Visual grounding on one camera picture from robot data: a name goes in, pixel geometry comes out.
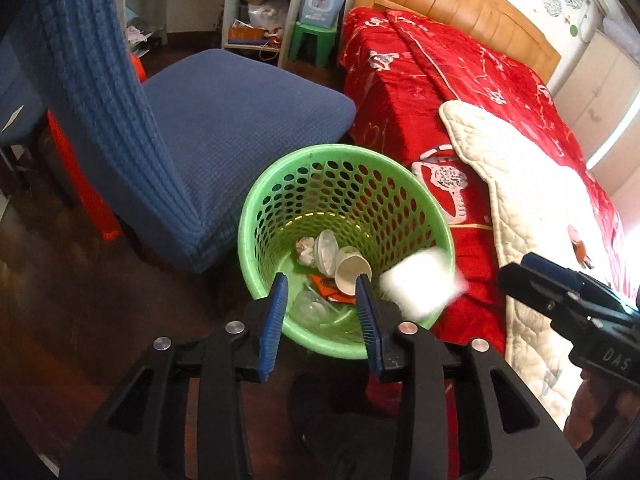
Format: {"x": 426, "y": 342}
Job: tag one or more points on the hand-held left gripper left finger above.
{"x": 272, "y": 327}

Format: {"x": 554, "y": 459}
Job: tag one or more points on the blue covered chair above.
{"x": 200, "y": 110}

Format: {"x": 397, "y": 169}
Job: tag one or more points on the foil wrapper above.
{"x": 306, "y": 251}

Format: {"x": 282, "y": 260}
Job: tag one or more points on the small bottle with brown cap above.
{"x": 580, "y": 249}

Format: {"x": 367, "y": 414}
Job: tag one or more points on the green plastic stool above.
{"x": 312, "y": 40}

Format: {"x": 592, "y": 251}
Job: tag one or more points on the clear plastic cup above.
{"x": 312, "y": 307}

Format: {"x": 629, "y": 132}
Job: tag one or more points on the green plastic mesh basket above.
{"x": 350, "y": 190}

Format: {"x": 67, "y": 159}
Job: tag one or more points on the person's right hand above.
{"x": 592, "y": 412}

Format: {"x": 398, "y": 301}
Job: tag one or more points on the red snack wrapper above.
{"x": 330, "y": 291}

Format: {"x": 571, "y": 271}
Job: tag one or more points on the wooden bed headboard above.
{"x": 465, "y": 5}

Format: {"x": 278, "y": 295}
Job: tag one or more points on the white wardrobe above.
{"x": 605, "y": 95}

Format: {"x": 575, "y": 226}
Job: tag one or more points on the white tissue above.
{"x": 422, "y": 285}

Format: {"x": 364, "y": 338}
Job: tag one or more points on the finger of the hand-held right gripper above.
{"x": 540, "y": 292}
{"x": 560, "y": 271}

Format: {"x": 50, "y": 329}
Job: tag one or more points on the white plastic lid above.
{"x": 326, "y": 252}

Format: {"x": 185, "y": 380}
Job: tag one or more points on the red patterned blanket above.
{"x": 425, "y": 85}

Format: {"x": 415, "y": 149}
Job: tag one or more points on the clear plastic bag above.
{"x": 270, "y": 12}

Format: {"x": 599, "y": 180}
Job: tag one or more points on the white paper cup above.
{"x": 350, "y": 270}

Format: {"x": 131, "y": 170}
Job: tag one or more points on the blue gift bag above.
{"x": 322, "y": 6}

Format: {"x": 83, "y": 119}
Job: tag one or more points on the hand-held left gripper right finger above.
{"x": 367, "y": 332}

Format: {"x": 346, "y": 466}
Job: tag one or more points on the white quilted blanket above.
{"x": 530, "y": 210}

